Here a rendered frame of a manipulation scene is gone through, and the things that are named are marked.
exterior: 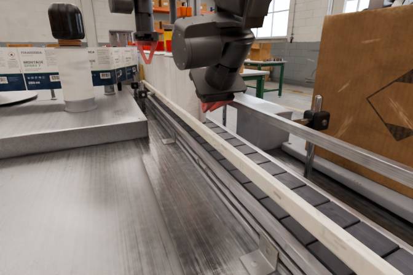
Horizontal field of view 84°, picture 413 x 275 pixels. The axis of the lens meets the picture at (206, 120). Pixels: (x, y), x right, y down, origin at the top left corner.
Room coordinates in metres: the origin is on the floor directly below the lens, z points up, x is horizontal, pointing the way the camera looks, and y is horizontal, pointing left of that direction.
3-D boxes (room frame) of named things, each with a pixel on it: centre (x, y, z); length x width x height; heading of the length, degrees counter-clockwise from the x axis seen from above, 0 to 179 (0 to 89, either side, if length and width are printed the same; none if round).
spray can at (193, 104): (0.56, 0.03, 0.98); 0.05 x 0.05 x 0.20
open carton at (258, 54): (5.15, -1.13, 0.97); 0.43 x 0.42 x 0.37; 118
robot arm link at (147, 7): (0.79, 0.20, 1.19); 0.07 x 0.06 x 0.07; 121
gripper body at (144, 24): (0.79, 0.20, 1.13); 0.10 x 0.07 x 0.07; 24
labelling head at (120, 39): (1.23, 0.42, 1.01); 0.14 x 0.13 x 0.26; 24
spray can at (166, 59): (0.73, 0.11, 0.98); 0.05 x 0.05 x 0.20
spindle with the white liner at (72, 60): (0.69, 0.39, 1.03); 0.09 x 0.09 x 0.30
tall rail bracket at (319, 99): (0.33, -0.15, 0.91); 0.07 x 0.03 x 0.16; 114
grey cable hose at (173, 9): (1.07, 0.14, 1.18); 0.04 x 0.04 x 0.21
